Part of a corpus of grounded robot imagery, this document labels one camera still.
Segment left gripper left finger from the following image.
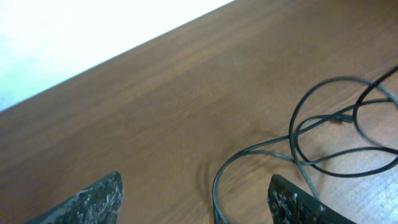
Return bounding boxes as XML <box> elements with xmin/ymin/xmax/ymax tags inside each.
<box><xmin>26</xmin><ymin>171</ymin><xmax>124</xmax><ymax>224</ymax></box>

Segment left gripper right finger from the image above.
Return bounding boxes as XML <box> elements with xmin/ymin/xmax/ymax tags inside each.
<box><xmin>267</xmin><ymin>174</ymin><xmax>354</xmax><ymax>224</ymax></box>

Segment long black USB cable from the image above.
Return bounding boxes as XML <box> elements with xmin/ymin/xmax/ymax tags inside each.
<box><xmin>212</xmin><ymin>77</ymin><xmax>398</xmax><ymax>224</ymax></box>

